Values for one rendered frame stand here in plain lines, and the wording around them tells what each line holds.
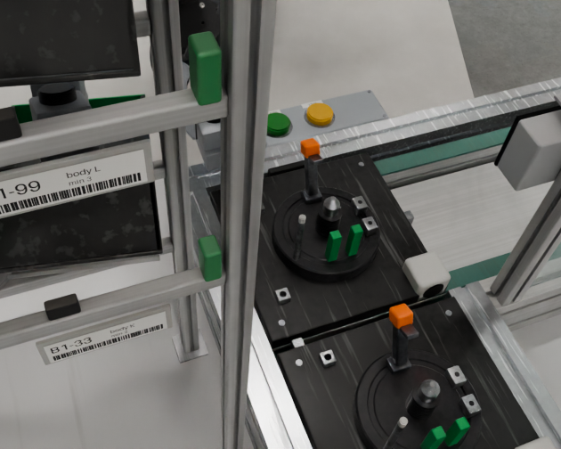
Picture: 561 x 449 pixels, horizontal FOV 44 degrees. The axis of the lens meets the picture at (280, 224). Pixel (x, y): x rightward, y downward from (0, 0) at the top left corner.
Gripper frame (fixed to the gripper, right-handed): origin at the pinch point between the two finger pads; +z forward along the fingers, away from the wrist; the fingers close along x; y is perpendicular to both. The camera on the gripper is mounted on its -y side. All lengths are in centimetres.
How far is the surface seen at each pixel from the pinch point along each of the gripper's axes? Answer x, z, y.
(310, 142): -12.0, 3.7, 8.6
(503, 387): -23.4, 38.2, 1.1
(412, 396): -11.0, 34.5, -3.6
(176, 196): 7.3, 8.2, -9.4
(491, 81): -131, -26, 157
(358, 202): -16.8, 12.4, 11.6
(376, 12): -46, -25, 52
